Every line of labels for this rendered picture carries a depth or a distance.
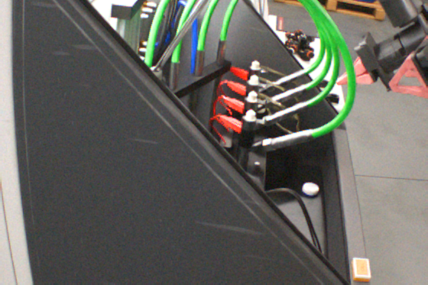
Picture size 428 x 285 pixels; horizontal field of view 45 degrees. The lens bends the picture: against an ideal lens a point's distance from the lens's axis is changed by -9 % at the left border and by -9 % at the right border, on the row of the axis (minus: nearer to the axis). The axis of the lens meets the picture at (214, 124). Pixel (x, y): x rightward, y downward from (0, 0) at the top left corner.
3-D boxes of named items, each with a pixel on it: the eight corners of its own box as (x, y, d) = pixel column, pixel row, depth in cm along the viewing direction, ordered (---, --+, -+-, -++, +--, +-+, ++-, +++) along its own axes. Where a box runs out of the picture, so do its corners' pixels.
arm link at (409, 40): (439, 50, 88) (439, 42, 92) (420, 14, 87) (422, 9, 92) (407, 66, 91) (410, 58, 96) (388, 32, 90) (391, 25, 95)
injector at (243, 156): (250, 213, 116) (268, 124, 105) (226, 209, 116) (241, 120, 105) (251, 205, 118) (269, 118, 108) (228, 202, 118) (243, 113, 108)
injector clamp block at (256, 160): (251, 247, 116) (264, 189, 108) (203, 240, 116) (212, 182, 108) (258, 160, 145) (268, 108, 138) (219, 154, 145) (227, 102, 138)
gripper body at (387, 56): (360, 34, 99) (393, 17, 95) (387, 81, 100) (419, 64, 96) (356, 45, 93) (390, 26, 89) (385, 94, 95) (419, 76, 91)
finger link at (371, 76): (326, 55, 103) (367, 33, 98) (346, 87, 104) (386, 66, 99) (319, 67, 97) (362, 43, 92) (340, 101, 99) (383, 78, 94)
